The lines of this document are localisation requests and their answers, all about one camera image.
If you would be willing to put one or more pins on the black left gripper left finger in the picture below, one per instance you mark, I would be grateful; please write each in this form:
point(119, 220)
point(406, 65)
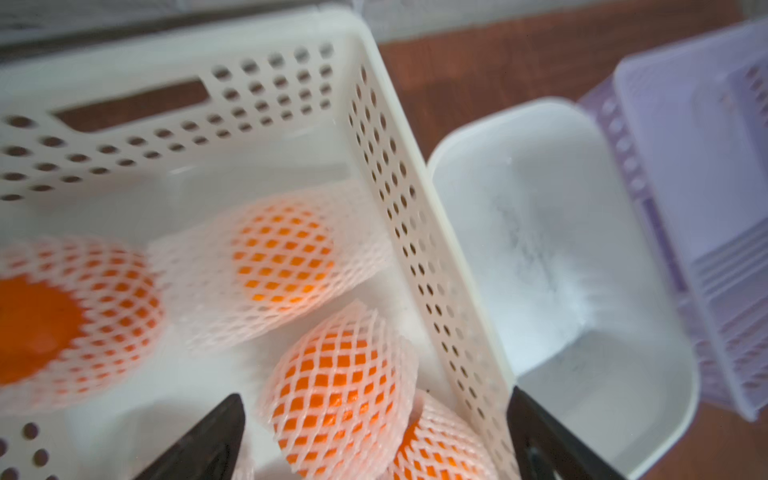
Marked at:
point(208, 451)

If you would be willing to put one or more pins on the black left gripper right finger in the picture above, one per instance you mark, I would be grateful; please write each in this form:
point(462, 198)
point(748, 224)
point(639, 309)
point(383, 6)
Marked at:
point(546, 449)

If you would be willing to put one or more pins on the orange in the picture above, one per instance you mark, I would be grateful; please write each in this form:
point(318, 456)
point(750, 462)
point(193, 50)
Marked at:
point(78, 314)
point(258, 266)
point(438, 444)
point(338, 401)

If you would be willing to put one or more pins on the white plastic tub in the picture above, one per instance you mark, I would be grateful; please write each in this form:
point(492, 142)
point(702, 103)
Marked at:
point(567, 279)

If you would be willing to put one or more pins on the white perforated plastic basket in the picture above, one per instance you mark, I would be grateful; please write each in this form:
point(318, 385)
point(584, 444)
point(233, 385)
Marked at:
point(139, 139)

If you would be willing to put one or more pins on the purple perforated plastic basket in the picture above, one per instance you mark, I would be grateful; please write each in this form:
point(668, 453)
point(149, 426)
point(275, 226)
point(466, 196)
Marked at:
point(687, 125)

